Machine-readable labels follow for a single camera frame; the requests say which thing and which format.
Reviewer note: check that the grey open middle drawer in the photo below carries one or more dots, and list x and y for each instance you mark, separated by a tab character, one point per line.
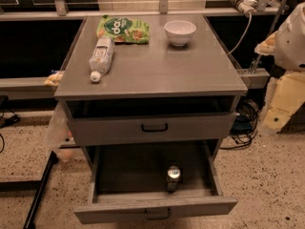
129	183

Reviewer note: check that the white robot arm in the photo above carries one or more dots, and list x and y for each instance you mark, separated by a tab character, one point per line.
289	48

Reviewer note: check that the white ceramic bowl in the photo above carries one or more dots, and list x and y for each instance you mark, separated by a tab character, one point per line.
179	32

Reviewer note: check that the clear plastic bag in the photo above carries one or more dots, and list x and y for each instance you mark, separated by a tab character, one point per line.
58	137

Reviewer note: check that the redbull can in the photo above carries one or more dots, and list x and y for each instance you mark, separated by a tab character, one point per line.
173	177

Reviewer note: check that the white power strip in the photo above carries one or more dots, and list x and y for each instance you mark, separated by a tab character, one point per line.
244	6

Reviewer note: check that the grey upper drawer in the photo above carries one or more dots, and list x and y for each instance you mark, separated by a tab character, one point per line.
145	129

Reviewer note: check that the grey metal rail frame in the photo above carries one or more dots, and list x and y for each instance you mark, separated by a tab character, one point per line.
35	87

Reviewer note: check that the grey drawer cabinet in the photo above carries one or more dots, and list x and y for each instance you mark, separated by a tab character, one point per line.
153	79

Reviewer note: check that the clear plastic water bottle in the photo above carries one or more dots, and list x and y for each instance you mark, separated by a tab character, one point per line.
101	59

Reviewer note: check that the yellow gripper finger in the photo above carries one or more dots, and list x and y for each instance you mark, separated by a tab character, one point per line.
266	47
288	97

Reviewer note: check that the green snack bag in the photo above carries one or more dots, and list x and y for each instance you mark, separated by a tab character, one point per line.
124	30

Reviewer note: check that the black metal floor frame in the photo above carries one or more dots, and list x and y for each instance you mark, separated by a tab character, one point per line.
38	186

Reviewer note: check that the yellow snack packet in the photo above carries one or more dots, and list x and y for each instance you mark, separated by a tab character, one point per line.
54	79

